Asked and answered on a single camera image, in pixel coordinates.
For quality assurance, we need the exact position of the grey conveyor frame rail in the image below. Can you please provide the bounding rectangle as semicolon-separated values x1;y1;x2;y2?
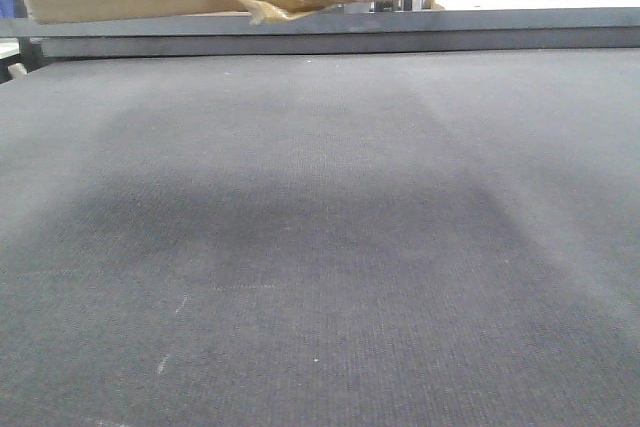
1;7;639;58

